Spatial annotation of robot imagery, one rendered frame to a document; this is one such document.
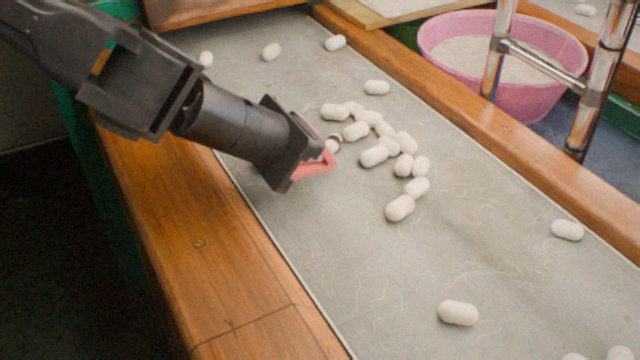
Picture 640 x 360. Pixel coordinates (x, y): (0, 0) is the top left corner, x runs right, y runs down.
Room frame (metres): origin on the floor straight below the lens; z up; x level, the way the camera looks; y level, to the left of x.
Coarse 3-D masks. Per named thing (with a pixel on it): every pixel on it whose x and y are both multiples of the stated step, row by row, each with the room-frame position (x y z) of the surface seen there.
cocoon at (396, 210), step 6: (402, 198) 0.42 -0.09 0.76; (408, 198) 0.42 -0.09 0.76; (390, 204) 0.42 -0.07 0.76; (396, 204) 0.41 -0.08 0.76; (402, 204) 0.42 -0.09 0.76; (408, 204) 0.42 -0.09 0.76; (414, 204) 0.42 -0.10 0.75; (390, 210) 0.41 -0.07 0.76; (396, 210) 0.41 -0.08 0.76; (402, 210) 0.41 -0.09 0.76; (408, 210) 0.41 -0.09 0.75; (390, 216) 0.41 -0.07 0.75; (396, 216) 0.40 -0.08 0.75; (402, 216) 0.41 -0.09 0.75
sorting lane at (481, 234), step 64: (256, 64) 0.76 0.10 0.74; (320, 64) 0.76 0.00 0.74; (320, 128) 0.59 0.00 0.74; (448, 128) 0.59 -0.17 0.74; (256, 192) 0.46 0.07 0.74; (320, 192) 0.46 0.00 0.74; (384, 192) 0.46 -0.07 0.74; (448, 192) 0.46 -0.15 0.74; (512, 192) 0.46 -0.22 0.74; (320, 256) 0.36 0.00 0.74; (384, 256) 0.36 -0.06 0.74; (448, 256) 0.36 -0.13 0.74; (512, 256) 0.36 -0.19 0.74; (576, 256) 0.36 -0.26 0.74; (384, 320) 0.28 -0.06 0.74; (512, 320) 0.28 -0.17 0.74; (576, 320) 0.28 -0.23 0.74
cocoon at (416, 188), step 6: (414, 180) 0.46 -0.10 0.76; (420, 180) 0.45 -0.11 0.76; (426, 180) 0.46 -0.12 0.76; (408, 186) 0.45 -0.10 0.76; (414, 186) 0.44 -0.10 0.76; (420, 186) 0.45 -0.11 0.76; (426, 186) 0.45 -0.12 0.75; (408, 192) 0.44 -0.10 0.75; (414, 192) 0.44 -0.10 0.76; (420, 192) 0.44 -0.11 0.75; (414, 198) 0.44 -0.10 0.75
